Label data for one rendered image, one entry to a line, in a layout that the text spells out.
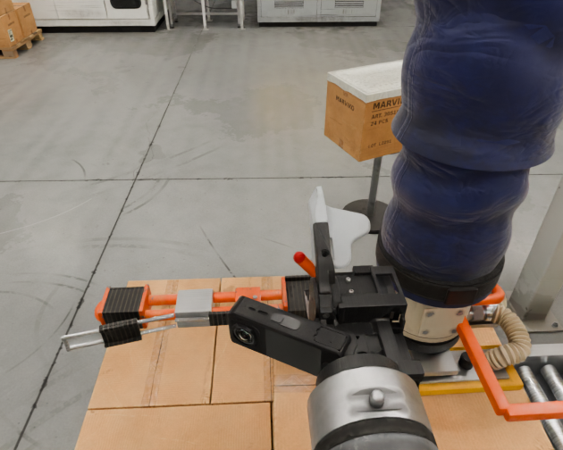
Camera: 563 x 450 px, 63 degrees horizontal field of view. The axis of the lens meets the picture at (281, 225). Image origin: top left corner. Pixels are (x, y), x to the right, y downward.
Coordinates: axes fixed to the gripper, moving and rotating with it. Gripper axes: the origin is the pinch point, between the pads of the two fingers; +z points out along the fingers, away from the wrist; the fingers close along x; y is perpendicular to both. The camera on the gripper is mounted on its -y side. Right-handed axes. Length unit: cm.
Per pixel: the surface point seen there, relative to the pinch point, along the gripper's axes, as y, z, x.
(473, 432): 39, 9, -63
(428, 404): 32, 16, -63
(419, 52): 16.2, 19.5, 15.5
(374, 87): 59, 197, -56
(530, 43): 26.1, 11.4, 18.6
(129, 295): -32, 23, -31
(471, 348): 30.9, 8.0, -32.5
